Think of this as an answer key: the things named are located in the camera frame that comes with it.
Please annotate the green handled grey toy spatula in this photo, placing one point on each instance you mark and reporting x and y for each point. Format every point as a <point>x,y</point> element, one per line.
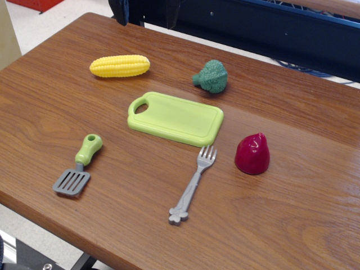
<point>72,181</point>

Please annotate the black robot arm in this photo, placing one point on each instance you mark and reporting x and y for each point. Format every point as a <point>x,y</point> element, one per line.
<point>172,12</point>

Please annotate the yellow toy corn cob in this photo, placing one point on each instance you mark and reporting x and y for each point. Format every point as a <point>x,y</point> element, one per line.
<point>121,66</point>

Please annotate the dark blue metal frame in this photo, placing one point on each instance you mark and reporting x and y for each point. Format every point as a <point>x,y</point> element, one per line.
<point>321,35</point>

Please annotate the light green toy cutting board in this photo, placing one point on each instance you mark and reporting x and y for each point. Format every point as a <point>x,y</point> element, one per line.
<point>175,119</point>

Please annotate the red box on floor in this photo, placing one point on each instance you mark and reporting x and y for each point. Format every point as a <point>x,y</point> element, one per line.
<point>37,5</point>

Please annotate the red toy strawberry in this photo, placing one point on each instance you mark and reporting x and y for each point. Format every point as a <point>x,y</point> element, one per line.
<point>252,155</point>

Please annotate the green toy broccoli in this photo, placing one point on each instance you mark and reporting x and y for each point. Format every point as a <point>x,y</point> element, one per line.
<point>212,77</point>

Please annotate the grey toy fork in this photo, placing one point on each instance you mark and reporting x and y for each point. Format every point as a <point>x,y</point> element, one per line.
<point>205,160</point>

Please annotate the black metal table base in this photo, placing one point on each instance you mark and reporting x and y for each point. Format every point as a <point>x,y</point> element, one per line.
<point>15,254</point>

